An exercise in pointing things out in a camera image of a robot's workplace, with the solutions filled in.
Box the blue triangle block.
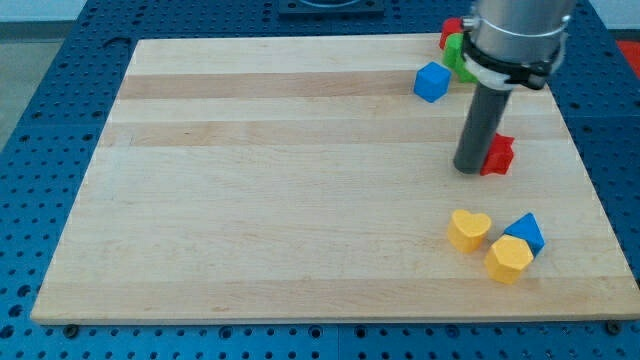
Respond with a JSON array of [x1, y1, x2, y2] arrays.
[[503, 212, 546, 257]]

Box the red block at top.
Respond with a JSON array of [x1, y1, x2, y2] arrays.
[[439, 17, 463, 50]]

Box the yellow heart block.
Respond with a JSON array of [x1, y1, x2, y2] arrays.
[[446, 209, 492, 253]]

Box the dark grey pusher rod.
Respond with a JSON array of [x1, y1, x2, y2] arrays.
[[453, 83, 511, 174]]

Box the green block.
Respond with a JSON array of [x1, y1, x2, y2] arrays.
[[443, 33, 478, 83]]

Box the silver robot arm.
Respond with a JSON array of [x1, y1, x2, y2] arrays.
[[453, 0, 576, 175]]

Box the yellow hexagon block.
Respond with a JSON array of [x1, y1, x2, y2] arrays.
[[484, 235, 534, 285]]

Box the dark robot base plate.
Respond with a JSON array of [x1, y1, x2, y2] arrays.
[[275, 0, 385, 17]]

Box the red star block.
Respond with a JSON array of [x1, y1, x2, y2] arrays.
[[480, 133, 515, 176]]

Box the wooden board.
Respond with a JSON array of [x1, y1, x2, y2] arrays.
[[31, 34, 639, 325]]

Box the blue cube block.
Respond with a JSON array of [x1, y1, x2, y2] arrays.
[[413, 62, 451, 103]]

